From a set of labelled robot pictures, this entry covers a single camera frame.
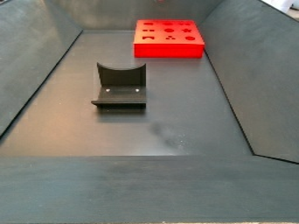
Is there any red shape-sorting board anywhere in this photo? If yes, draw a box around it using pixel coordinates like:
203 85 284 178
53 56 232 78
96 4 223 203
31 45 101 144
133 19 204 58

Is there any black curved holder stand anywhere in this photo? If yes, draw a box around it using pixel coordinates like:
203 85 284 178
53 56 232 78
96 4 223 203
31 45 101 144
91 64 147 109

